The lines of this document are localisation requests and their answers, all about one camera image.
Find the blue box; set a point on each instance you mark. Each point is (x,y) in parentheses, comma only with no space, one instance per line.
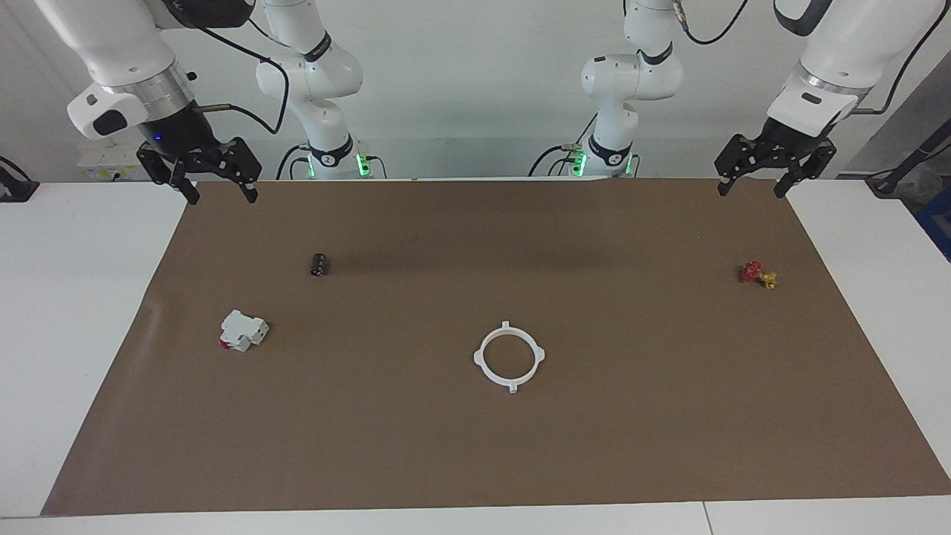
(937,223)

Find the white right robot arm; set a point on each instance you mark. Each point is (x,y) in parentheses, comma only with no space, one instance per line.
(111,37)

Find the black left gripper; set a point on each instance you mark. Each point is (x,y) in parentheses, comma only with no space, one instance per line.
(780,148)

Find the red yellow valve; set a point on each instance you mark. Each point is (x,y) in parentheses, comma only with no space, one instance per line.
(753,272)

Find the black clamp mount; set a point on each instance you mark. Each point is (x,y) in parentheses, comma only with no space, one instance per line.
(15,189)

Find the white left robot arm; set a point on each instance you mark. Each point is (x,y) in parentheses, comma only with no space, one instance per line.
(847,52)

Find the black stand pole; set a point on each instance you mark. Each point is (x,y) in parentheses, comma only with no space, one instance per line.
(891,182)

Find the black cylindrical capacitor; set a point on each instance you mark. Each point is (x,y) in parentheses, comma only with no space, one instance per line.
(320,264)

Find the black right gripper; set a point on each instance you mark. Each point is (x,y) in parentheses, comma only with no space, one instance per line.
(186,137)

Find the brown table mat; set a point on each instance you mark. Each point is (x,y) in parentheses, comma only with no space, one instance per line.
(371,461)

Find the white power strip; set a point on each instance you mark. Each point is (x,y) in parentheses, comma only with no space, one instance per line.
(104,160)

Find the white circuit breaker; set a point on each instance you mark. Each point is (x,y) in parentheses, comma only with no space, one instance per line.
(241,328)

